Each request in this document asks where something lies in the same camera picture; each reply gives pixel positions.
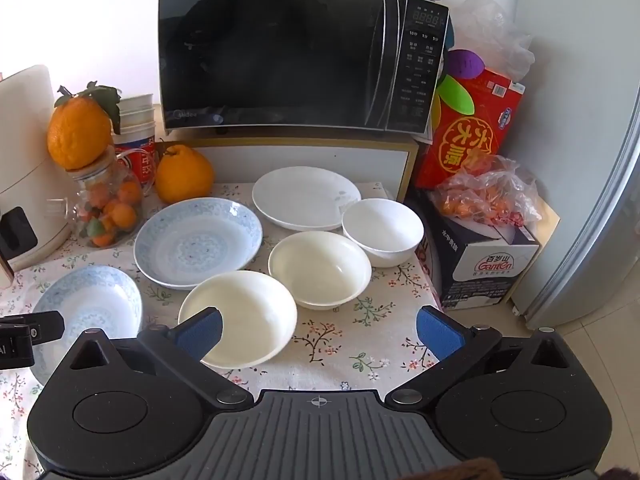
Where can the white refrigerator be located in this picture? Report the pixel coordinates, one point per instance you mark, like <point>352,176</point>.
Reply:
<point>590,135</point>

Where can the white plate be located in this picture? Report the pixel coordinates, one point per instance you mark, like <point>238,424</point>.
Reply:
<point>300,195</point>

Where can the glass jar of small oranges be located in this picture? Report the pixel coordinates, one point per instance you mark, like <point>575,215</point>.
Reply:
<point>107,205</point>

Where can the large orange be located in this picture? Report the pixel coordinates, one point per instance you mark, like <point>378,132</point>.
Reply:
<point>184,175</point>

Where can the red printed paper cup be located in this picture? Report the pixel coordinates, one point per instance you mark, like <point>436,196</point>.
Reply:
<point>135,152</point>

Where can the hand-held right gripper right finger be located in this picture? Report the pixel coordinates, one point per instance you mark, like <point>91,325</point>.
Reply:
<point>440,332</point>

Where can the brown cardboard sheet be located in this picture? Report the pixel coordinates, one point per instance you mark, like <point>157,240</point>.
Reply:
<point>549,220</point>

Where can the floral tablecloth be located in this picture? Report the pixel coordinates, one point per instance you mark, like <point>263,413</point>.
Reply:
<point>350,335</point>

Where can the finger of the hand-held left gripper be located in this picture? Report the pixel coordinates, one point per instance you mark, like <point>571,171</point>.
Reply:
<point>47,327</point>

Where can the cream bowl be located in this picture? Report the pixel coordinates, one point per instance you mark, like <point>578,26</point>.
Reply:
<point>320,270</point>
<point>255,315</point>

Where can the black microwave oven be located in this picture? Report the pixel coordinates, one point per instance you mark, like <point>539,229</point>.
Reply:
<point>280,55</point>

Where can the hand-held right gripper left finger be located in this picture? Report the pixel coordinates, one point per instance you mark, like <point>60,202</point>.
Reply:
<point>200,332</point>

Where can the red carton box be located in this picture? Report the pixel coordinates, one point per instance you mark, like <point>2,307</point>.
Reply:
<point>475,130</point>

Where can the clear plastic bag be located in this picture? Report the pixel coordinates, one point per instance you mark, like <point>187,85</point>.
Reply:
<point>495,30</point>

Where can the white bowl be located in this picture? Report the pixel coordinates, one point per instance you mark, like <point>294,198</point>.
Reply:
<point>382,230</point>

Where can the orange with green leaves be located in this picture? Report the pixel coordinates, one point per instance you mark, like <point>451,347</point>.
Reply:
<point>77,132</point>

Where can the white air fryer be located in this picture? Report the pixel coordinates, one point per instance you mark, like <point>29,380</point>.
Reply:
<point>30,160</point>

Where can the dark carton box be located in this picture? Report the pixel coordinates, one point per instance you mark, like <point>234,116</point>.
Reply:
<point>480,270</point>

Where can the plastic bag of small oranges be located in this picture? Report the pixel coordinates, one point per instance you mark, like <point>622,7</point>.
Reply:
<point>480,195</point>

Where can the blue patterned bowl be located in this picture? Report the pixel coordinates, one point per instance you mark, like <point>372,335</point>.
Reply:
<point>95,305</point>

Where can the blue patterned plate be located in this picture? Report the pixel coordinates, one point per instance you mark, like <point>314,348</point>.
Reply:
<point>195,245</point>

